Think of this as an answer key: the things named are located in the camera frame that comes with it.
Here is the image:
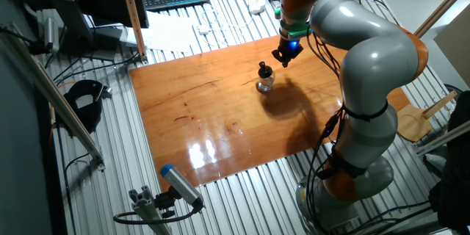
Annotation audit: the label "grey monitor stand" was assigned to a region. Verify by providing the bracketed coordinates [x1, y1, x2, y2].
[47, 0, 124, 62]

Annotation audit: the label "white lumpy plastic object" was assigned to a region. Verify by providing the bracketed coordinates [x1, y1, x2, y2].
[248, 0, 267, 15]

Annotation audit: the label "large wooden board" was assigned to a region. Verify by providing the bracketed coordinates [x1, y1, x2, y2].
[128, 35, 411, 192]

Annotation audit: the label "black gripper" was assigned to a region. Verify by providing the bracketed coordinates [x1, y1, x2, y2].
[271, 37, 305, 69]

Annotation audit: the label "black plug with cable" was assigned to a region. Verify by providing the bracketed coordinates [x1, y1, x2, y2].
[0, 25, 52, 56]

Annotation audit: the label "silver metal cylinder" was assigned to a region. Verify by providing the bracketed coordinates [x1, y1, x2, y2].
[43, 16, 60, 54]

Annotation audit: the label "white charger with cable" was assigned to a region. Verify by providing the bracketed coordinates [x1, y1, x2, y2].
[198, 7, 254, 49]

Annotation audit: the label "black curved clamp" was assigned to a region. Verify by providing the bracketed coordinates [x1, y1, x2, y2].
[62, 79, 113, 135]

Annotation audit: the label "beige cardboard panel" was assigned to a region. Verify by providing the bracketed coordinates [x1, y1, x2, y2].
[433, 3, 470, 89]

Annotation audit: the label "wooden paddle board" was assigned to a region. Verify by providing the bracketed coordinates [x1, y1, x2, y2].
[396, 90, 459, 143]

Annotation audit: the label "grey camera with blue cap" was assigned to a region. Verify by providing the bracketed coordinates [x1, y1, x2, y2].
[159, 164, 205, 209]

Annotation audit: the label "white paper sheets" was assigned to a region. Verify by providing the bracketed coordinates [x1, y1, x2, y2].
[124, 10, 202, 53]

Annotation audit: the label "tan diagonal frame post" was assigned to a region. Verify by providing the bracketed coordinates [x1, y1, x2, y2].
[413, 0, 470, 40]

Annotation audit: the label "aluminium profile camera mount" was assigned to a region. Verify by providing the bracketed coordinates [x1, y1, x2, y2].
[128, 185, 173, 235]

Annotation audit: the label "green printed wrist mount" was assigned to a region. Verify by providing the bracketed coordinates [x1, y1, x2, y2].
[274, 7, 314, 41]

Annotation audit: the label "long aluminium frame beam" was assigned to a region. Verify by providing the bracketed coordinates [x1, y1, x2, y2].
[0, 21, 106, 172]

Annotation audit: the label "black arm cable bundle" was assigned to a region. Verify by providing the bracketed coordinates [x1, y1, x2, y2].
[304, 0, 401, 235]

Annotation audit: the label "small clear glass jar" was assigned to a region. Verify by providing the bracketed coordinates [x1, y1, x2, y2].
[256, 73, 276, 94]

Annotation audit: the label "black camera cable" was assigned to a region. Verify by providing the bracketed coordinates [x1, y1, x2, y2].
[112, 201, 205, 225]

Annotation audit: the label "aluminium profile bar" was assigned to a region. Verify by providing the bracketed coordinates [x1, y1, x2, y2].
[414, 119, 470, 157]

